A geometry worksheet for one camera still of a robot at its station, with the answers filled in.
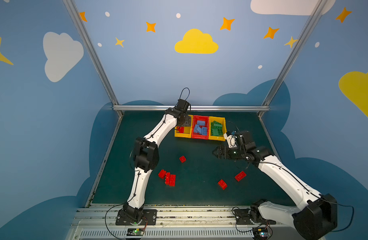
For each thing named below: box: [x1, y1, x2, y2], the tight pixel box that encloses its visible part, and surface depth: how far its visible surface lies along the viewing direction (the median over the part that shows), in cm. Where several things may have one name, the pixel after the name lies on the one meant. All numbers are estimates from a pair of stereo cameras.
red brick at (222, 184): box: [217, 179, 228, 190], surface depth 86 cm
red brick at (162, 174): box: [158, 169, 167, 179], surface depth 88 cm
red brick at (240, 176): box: [234, 170, 247, 182], surface depth 90 cm
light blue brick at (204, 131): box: [202, 126, 208, 136], surface depth 107 cm
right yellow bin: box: [208, 116, 227, 142], surface depth 110 cm
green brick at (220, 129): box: [217, 126, 223, 136], surface depth 110 cm
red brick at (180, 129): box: [177, 126, 184, 134], surface depth 110 cm
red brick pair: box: [164, 172, 176, 187], surface depth 87 cm
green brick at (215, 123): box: [211, 120, 223, 127], surface depth 113 cm
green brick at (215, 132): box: [211, 129, 220, 136], surface depth 109 cm
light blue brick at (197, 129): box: [194, 124, 204, 135], surface depth 109 cm
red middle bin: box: [191, 115, 209, 140], surface depth 107 cm
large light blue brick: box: [197, 120, 206, 126], surface depth 114 cm
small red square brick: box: [179, 155, 187, 163], surface depth 95 cm
